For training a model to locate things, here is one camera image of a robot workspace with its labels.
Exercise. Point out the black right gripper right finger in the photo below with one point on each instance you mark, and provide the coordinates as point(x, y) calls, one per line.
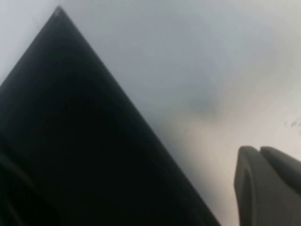
point(288, 174)

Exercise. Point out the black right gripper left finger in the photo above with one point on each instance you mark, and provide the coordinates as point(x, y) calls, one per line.
point(249, 188)

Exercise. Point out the black glasses case printed side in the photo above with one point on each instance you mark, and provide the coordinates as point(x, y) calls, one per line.
point(82, 141)

